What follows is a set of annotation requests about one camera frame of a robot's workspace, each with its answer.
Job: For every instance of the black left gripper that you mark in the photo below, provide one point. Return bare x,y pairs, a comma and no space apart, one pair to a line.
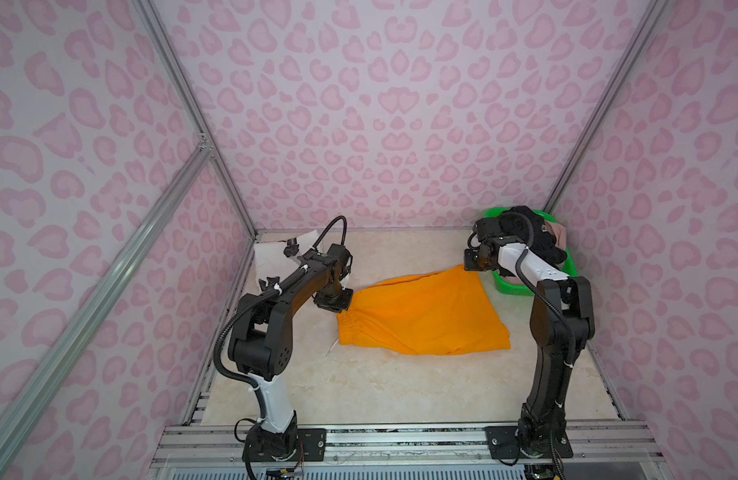
323,300

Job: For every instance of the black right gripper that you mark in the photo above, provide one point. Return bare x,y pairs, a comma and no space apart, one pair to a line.
468,267

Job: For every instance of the orange garment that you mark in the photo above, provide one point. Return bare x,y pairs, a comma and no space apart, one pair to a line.
444,313

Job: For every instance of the white t-shirt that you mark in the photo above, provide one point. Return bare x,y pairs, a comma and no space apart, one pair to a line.
279,259

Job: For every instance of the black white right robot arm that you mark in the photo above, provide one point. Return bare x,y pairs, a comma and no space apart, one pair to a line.
561,323

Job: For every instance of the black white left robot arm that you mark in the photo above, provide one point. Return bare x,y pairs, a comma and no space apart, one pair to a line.
256,344

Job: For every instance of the green laundry basket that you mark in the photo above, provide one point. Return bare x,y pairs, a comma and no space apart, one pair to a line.
511,285

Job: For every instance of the black garment in basket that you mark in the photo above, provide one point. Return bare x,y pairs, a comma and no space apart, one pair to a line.
523,223

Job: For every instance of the pink beige garment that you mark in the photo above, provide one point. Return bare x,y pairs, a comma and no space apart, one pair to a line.
559,232

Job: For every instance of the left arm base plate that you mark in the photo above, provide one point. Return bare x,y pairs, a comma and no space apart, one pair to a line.
307,445

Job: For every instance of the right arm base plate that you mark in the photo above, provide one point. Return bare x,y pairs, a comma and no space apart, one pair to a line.
503,443

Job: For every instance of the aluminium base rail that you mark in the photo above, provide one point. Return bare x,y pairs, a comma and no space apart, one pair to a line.
603,449

